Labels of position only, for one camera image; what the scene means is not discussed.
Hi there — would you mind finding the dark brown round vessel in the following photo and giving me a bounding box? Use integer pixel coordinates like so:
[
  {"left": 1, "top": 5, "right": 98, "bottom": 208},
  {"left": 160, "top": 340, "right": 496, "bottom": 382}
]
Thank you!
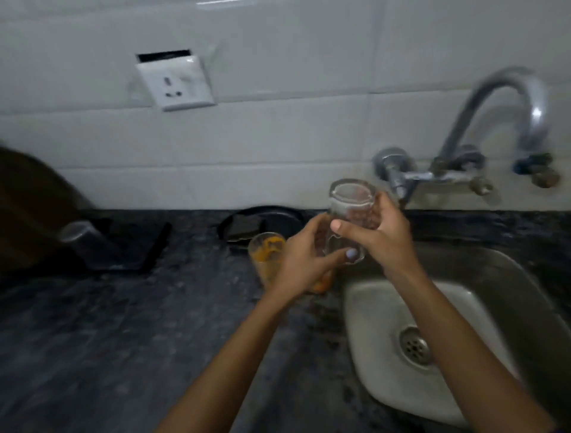
[{"left": 0, "top": 146, "right": 95, "bottom": 278}]

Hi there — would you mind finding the steel tumbler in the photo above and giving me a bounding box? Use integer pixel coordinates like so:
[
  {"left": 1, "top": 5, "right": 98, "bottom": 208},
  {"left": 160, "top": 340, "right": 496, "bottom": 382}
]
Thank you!
[{"left": 59, "top": 220, "right": 117, "bottom": 269}]

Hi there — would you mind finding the metal sink drain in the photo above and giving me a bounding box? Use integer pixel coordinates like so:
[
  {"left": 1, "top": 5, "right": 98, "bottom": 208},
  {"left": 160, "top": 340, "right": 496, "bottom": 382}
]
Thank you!
[{"left": 398, "top": 326, "right": 434, "bottom": 368}]

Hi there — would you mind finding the white wall socket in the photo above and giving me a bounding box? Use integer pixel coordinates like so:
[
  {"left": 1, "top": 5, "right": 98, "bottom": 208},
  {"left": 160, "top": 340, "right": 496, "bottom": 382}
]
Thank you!
[{"left": 135, "top": 49, "right": 217, "bottom": 112}]

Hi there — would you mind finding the clear drinking glass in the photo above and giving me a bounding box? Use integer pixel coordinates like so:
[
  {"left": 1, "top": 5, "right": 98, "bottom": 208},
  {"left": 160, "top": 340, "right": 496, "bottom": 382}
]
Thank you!
[{"left": 322, "top": 178, "right": 379, "bottom": 266}]

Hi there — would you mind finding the stainless steel sink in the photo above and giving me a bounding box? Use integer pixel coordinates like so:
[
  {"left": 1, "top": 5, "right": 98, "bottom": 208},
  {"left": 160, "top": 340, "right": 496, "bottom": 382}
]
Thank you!
[{"left": 343, "top": 243, "right": 571, "bottom": 429}]

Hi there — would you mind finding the person's left hand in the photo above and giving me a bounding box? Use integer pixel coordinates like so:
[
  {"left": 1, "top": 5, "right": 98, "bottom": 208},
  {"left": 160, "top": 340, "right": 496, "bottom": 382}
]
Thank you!
[{"left": 267, "top": 213, "right": 360, "bottom": 305}]

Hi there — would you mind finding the glass with orange residue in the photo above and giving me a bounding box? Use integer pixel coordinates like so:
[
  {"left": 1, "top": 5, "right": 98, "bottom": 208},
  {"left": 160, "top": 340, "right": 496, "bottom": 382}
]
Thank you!
[{"left": 247, "top": 232, "right": 334, "bottom": 295}]

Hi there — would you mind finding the person's right forearm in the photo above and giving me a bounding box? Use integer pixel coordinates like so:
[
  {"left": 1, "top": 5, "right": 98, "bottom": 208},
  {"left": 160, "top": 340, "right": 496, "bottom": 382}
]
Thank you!
[{"left": 392, "top": 263, "right": 558, "bottom": 433}]

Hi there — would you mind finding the black round pan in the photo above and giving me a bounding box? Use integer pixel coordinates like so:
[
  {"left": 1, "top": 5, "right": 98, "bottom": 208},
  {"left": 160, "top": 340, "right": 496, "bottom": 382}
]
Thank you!
[{"left": 217, "top": 205, "right": 307, "bottom": 251}]

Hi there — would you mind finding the dark scrub sponge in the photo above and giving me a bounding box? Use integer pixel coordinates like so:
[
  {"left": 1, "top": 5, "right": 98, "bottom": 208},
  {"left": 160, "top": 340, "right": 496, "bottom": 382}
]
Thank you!
[{"left": 224, "top": 214, "right": 267, "bottom": 245}]

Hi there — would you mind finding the chrome wall faucet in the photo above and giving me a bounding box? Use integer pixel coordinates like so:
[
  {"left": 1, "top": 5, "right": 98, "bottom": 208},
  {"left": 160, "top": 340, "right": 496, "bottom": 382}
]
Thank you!
[{"left": 372, "top": 66, "right": 562, "bottom": 210}]

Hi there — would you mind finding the person's right hand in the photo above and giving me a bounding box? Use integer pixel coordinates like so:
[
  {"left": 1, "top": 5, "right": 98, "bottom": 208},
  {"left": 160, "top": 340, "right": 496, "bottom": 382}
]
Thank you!
[{"left": 330, "top": 192, "right": 423, "bottom": 283}]

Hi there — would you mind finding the person's left forearm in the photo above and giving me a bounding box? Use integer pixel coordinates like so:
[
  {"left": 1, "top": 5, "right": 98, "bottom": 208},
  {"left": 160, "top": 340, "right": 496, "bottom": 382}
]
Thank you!
[{"left": 154, "top": 285, "right": 293, "bottom": 433}]

